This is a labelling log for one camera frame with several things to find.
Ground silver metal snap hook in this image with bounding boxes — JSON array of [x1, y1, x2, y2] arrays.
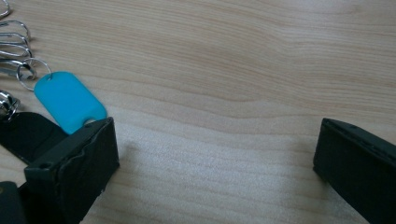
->
[[0, 20, 32, 45], [0, 42, 34, 61], [0, 59, 38, 80], [0, 0, 12, 19]]

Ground blue plastic key tag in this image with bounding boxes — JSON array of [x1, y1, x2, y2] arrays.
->
[[33, 70, 108, 135]]

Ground black leather key fob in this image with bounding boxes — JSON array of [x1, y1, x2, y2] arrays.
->
[[0, 111, 70, 165]]

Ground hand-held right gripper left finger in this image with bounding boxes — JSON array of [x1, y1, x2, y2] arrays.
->
[[18, 116, 121, 224]]

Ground silver split key ring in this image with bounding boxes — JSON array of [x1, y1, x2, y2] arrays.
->
[[15, 57, 52, 92]]

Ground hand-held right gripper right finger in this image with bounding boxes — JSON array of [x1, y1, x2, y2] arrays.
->
[[312, 117, 396, 224]]

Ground silver metal swivel clasp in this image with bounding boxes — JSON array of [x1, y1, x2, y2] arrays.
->
[[0, 89, 21, 121]]

